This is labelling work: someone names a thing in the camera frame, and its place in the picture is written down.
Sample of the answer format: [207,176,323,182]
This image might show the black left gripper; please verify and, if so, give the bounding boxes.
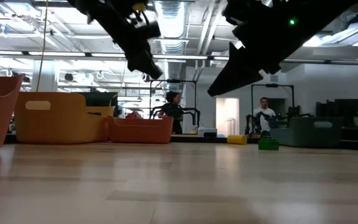
[110,17,164,80]

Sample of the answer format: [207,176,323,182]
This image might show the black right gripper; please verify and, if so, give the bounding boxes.
[207,14,305,98]

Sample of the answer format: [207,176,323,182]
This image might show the yellow cylinder block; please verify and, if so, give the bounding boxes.
[226,134,248,146]

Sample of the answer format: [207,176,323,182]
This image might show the green plastic building brick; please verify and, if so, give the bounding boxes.
[257,138,280,151]

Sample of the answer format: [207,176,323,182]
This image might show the person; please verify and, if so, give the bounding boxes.
[158,90,185,134]
[252,96,277,133]

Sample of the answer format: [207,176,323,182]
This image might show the long ceiling light strip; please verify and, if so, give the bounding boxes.
[0,49,358,67]

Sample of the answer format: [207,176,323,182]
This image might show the yellow plastic bin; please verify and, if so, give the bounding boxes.
[13,91,109,144]
[85,105,117,118]

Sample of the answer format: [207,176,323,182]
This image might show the white box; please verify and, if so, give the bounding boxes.
[197,126,218,138]

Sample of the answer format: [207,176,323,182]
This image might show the orange plastic bin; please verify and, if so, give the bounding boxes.
[107,115,175,144]

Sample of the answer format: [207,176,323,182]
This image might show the grey-green plastic bin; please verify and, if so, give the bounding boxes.
[269,116,344,149]

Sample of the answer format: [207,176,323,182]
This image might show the white pillar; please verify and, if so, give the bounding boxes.
[31,60,58,93]

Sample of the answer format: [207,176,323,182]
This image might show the black equipment rack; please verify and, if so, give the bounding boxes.
[315,98,358,141]

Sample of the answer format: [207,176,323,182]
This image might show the silver ventilation duct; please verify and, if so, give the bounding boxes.
[153,0,188,82]

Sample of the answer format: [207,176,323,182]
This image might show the black table edge rail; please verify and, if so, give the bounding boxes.
[3,133,358,152]

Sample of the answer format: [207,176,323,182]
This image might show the yellow hanging cable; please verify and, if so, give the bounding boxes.
[35,0,50,93]

